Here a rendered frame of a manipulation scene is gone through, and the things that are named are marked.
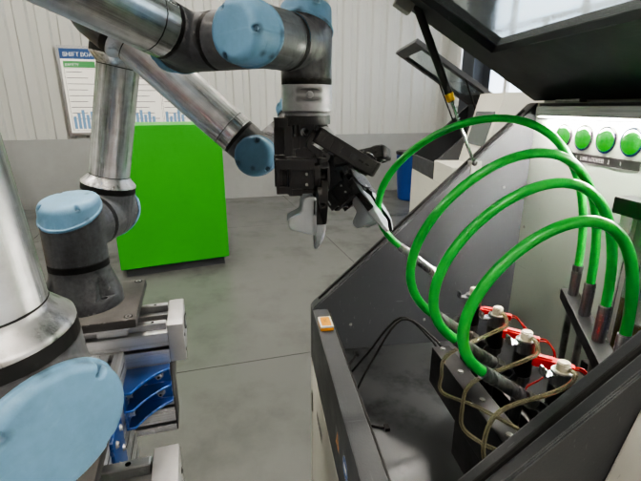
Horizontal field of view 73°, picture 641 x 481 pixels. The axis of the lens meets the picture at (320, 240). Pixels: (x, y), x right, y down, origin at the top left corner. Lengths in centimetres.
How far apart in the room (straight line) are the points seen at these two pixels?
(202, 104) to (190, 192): 318
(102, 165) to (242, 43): 59
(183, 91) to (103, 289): 44
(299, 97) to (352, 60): 706
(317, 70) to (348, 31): 704
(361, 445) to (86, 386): 45
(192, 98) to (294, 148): 25
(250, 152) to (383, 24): 723
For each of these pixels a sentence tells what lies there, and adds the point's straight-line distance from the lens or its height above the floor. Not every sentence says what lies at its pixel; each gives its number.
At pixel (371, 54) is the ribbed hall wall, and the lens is 781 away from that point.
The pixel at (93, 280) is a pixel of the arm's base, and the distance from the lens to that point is 99.
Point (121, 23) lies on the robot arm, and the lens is 59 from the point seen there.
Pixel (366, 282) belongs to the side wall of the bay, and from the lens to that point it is 110.
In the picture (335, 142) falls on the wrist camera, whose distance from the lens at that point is 67.
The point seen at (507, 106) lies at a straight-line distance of 377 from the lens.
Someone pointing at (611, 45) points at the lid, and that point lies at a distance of 87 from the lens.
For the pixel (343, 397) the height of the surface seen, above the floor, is 95.
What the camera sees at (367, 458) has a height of 95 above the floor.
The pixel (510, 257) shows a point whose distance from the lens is 54.
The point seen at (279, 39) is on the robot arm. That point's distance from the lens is 57.
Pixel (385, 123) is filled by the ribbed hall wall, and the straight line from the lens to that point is 788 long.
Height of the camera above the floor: 144
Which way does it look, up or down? 17 degrees down
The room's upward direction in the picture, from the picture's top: straight up
